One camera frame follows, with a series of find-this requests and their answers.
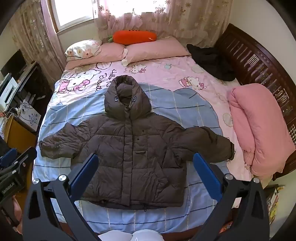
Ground black garment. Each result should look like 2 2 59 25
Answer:
186 44 236 82

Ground black monitor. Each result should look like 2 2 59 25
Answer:
0 49 28 77

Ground cartoon cat printed bed sheet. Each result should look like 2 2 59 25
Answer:
32 54 253 235

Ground person's legs in white pants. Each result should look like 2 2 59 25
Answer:
98 229 163 241

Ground yellow wooden cabinet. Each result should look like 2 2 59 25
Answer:
4 115 38 152

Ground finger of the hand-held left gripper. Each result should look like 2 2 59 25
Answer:
5 147 38 173
0 148 18 164

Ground colourful boxes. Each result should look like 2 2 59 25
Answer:
265 185 285 224

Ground person's left hand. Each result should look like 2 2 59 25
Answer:
11 195 24 235

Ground pink pillow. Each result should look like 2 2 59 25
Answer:
67 43 127 69
125 37 191 64

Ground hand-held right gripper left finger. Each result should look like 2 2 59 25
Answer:
22 152 102 241

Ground pink folded quilt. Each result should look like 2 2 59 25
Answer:
227 83 296 181

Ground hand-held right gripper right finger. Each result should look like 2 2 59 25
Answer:
192 152 271 241

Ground floral pillow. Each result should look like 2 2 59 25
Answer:
64 39 102 62

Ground white floral box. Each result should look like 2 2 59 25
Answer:
18 108 42 131

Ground window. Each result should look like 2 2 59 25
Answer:
49 0 100 32

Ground wide floral lace curtain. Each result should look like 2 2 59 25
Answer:
97 0 233 47

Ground orange carrot plush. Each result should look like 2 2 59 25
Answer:
107 30 157 46

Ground brown hooded puffer jacket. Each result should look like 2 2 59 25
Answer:
39 75 235 212

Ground narrow floral lace curtain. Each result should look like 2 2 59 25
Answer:
9 0 66 78

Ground cluttered desk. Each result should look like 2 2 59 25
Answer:
0 61 53 139

